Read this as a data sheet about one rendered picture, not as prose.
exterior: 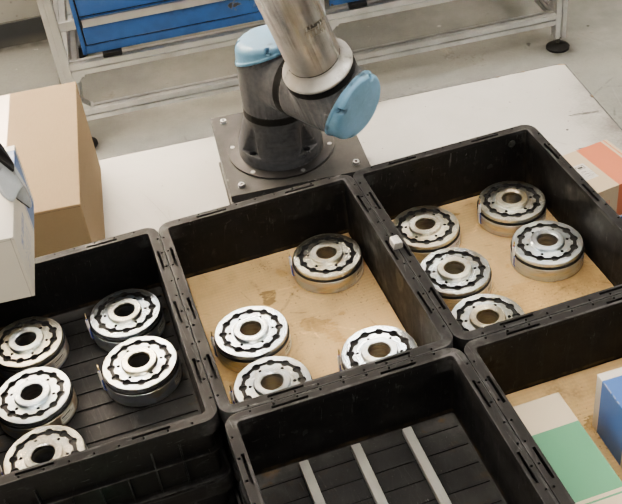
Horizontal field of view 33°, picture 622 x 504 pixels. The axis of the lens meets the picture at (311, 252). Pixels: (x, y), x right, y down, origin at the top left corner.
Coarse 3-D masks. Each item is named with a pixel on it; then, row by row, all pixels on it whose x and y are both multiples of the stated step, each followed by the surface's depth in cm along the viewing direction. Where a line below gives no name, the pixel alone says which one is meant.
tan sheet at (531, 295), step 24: (456, 216) 161; (552, 216) 158; (480, 240) 156; (504, 240) 155; (504, 264) 151; (504, 288) 147; (528, 288) 146; (552, 288) 146; (576, 288) 145; (600, 288) 145; (528, 312) 143
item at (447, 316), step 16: (512, 128) 160; (528, 128) 160; (464, 144) 158; (480, 144) 159; (544, 144) 156; (400, 160) 157; (416, 160) 157; (560, 160) 152; (576, 176) 149; (368, 192) 151; (592, 192) 146; (608, 208) 142; (384, 224) 145; (416, 272) 136; (432, 288) 134; (608, 288) 130; (560, 304) 129; (576, 304) 129; (448, 320) 129; (512, 320) 128; (528, 320) 127; (464, 336) 126; (480, 336) 126
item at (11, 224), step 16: (16, 160) 131; (0, 208) 122; (16, 208) 124; (32, 208) 136; (0, 224) 120; (16, 224) 121; (32, 224) 133; (0, 240) 117; (16, 240) 119; (32, 240) 130; (0, 256) 119; (16, 256) 119; (32, 256) 127; (0, 272) 120; (16, 272) 120; (32, 272) 125; (0, 288) 121; (16, 288) 122; (32, 288) 122
